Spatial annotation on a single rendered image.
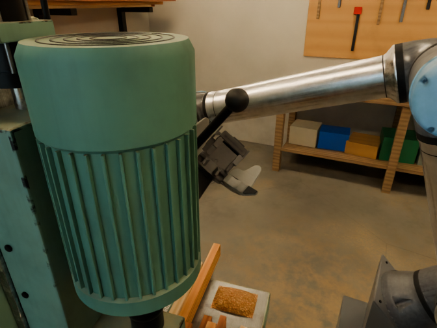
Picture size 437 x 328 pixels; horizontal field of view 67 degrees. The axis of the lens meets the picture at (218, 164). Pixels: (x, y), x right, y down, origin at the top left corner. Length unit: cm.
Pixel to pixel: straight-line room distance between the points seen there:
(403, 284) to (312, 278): 118
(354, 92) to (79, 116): 57
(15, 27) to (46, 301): 35
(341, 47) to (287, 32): 55
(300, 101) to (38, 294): 60
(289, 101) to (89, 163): 53
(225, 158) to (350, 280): 179
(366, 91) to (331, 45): 286
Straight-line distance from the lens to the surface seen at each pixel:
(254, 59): 381
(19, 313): 61
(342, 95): 75
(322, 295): 216
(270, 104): 78
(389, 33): 355
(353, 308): 138
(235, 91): 47
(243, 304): 82
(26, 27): 44
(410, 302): 110
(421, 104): 58
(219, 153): 60
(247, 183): 56
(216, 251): 91
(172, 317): 61
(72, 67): 30
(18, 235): 49
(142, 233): 37
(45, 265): 49
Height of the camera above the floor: 154
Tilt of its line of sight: 26 degrees down
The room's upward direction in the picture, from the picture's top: straight up
